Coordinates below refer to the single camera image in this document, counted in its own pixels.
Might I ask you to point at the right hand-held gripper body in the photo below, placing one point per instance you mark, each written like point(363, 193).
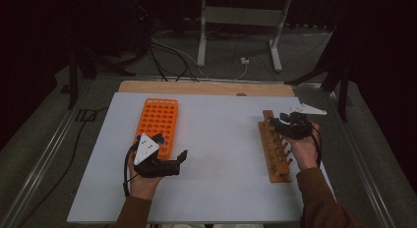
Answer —
point(295, 128)

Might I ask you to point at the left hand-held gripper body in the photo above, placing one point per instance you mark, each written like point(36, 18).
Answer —
point(147, 149)

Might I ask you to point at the orange plastic test tube rack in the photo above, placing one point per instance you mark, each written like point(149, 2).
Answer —
point(160, 116)

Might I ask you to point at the wooden test tube rack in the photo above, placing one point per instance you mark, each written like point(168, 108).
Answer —
point(272, 149)

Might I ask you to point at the person's right hand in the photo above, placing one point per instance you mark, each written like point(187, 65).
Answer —
point(305, 152)

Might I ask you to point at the person's left hand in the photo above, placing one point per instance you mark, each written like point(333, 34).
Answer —
point(142, 188)

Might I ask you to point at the black stand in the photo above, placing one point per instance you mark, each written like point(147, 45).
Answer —
point(73, 77)
point(342, 90)

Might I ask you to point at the white power adapter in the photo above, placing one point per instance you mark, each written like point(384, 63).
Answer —
point(244, 60)

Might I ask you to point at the white metal stand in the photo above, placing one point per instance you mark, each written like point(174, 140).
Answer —
point(241, 16)

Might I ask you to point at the aluminium frame rail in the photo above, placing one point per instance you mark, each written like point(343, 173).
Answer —
point(147, 78)
point(364, 162)
point(42, 162)

